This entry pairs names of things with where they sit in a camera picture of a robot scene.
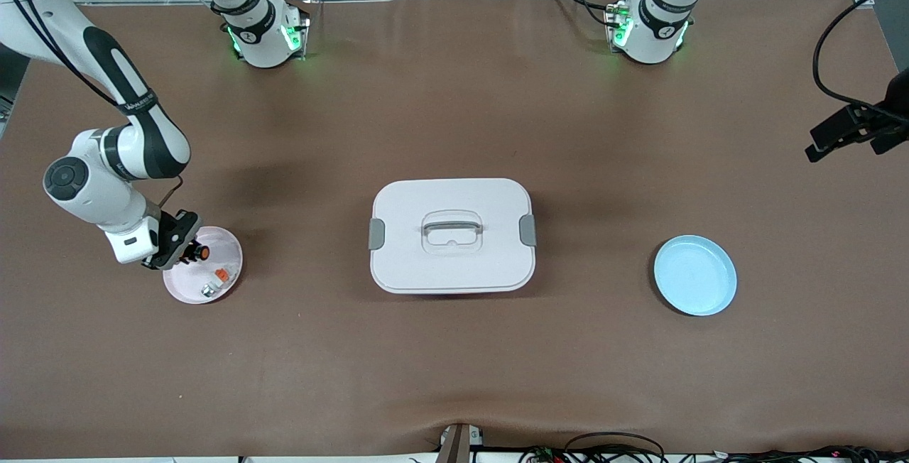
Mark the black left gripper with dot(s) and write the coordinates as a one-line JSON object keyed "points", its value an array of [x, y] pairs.
{"points": [[896, 106]]}

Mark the black orange button switch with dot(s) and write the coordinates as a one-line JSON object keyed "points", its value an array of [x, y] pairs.
{"points": [[204, 253]]}

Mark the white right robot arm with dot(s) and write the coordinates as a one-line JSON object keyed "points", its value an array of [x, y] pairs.
{"points": [[92, 197]]}

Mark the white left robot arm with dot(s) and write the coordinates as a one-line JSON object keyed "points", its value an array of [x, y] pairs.
{"points": [[657, 30]]}

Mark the pink round plate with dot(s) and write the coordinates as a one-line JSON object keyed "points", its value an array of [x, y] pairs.
{"points": [[181, 285]]}

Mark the grey box latch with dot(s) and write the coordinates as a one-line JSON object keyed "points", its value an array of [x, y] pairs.
{"points": [[528, 230], [376, 234]]}

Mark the light blue round plate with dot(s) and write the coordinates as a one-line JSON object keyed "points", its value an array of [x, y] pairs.
{"points": [[696, 275]]}

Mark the white lidded storage box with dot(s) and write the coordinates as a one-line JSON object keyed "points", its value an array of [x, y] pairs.
{"points": [[454, 271]]}

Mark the brown table cloth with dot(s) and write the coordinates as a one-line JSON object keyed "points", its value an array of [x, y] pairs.
{"points": [[454, 349]]}

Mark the white orange switch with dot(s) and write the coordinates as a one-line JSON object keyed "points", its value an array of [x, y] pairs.
{"points": [[221, 276]]}

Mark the brown post with bracket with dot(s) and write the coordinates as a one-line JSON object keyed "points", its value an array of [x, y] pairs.
{"points": [[458, 445]]}

